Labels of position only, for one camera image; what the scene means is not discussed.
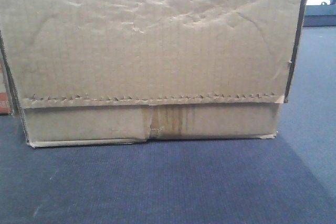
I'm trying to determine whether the large brown cardboard box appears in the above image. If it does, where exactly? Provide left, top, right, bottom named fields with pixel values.
left=1, top=0, right=306, bottom=148

